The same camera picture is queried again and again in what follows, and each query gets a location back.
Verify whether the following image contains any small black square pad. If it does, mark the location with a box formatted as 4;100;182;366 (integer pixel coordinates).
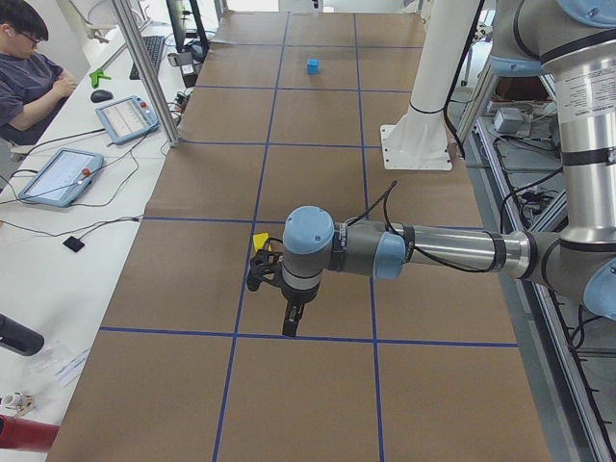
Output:
63;236;85;253

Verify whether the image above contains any black cylinder object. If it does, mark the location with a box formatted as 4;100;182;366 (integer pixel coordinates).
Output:
1;315;44;356

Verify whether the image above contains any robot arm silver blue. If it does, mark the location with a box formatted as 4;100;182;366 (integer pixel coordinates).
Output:
276;1;615;337

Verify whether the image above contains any aluminium frame post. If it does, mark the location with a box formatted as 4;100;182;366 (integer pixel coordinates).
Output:
112;0;179;147

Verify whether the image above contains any far blue teach pendant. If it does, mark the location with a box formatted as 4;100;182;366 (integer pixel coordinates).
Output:
95;95;159;145

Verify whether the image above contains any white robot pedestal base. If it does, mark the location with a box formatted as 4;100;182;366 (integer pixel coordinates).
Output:
380;0;483;171

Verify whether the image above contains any grey power adapter box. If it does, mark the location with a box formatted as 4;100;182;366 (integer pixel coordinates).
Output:
494;107;530;136

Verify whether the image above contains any blue cube block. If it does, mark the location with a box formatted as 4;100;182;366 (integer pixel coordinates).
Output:
306;59;320;75

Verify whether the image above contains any aluminium side frame rack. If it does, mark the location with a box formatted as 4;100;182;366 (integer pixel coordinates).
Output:
460;65;615;461

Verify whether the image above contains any green plastic clamp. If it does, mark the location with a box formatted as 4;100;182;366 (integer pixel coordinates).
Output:
89;67;112;90

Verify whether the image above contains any near blue teach pendant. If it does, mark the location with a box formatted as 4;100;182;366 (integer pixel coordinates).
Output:
17;148;105;208

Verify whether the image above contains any red cylinder object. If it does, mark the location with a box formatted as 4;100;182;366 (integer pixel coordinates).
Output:
1;415;60;452

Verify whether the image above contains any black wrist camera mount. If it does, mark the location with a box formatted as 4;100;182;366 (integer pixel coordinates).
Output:
246;249;283;292

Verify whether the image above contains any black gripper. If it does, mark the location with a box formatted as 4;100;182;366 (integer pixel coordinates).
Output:
281;283;318;337

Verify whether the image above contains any seated person dark shirt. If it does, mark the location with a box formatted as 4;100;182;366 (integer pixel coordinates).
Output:
1;1;77;145

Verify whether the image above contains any blue teach pendant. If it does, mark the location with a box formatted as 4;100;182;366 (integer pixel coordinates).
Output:
95;95;159;145
17;148;105;208

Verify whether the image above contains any black monitor stand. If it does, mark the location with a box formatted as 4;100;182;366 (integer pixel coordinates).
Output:
166;0;210;63

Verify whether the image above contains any black keyboard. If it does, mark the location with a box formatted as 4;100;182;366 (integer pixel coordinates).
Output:
141;36;165;74

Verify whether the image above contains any yellow cube block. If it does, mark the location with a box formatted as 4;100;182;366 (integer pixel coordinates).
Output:
252;232;271;251

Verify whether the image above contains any black computer mouse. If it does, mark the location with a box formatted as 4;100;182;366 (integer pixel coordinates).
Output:
90;90;114;103

